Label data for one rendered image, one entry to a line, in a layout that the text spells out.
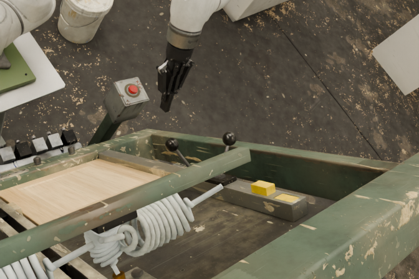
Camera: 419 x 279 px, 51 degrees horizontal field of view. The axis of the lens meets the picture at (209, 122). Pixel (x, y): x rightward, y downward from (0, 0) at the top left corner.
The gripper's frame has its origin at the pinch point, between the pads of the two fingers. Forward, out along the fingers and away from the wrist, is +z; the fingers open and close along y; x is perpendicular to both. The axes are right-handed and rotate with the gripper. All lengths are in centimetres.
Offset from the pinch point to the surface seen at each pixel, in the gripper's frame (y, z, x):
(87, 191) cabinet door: -25.9, 25.0, -2.1
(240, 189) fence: -10.4, -4.5, -40.2
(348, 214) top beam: -22, -30, -66
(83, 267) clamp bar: -54, -10, -41
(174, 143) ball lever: -12.0, -1.8, -17.9
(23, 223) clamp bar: -52, 8, -15
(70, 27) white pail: 57, 65, 150
